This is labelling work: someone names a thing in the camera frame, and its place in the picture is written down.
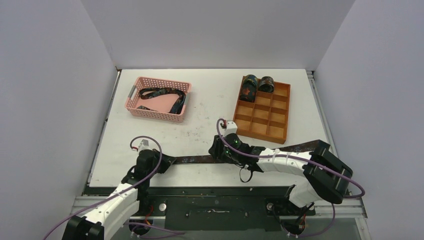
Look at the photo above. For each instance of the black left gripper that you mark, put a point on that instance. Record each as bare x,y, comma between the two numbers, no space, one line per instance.
165,164

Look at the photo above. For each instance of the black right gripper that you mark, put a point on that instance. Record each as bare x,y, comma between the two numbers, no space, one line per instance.
216,149

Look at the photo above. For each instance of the brown floral tie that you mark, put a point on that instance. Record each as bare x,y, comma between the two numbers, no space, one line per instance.
297,148

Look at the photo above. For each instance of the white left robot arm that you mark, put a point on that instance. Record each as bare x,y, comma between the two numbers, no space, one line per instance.
131,196

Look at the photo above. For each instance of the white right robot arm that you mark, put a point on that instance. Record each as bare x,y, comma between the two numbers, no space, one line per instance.
327,177

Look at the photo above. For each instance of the pink perforated plastic basket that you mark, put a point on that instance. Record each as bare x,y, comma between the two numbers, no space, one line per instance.
154,109

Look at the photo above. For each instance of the wooden compartment tray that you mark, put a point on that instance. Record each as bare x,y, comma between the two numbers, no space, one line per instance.
267,117

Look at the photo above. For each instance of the rolled dark floral tie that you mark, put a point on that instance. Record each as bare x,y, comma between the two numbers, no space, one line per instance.
248,88

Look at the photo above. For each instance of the dark patterned tie in basket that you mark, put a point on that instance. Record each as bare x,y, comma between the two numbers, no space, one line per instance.
163,93

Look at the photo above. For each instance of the rolled dark grey tie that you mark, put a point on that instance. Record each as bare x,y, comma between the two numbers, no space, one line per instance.
266,84

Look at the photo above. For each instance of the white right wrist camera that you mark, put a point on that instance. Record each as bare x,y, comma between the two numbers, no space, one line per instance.
228,127

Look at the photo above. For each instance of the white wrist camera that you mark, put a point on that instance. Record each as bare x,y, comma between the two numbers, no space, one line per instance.
143,145
228,127

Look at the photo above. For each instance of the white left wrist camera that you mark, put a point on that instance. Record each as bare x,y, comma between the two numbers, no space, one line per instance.
143,145

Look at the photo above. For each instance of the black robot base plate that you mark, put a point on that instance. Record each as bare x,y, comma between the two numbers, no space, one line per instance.
233,209

